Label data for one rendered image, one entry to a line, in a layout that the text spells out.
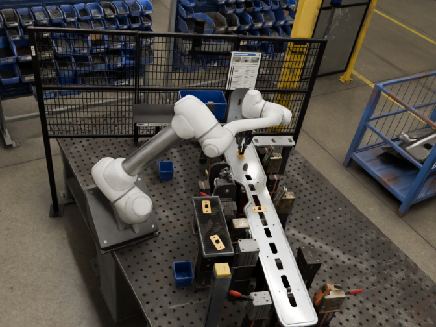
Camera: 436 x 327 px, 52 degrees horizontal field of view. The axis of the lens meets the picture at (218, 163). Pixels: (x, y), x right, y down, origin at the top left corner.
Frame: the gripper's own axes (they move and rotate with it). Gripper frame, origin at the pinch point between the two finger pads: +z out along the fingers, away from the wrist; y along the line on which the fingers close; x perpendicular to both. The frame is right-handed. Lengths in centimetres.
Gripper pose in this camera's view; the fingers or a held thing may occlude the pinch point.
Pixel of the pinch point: (241, 148)
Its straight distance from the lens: 282.6
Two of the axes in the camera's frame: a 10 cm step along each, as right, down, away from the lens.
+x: -1.9, -6.5, 7.4
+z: -1.4, 7.6, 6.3
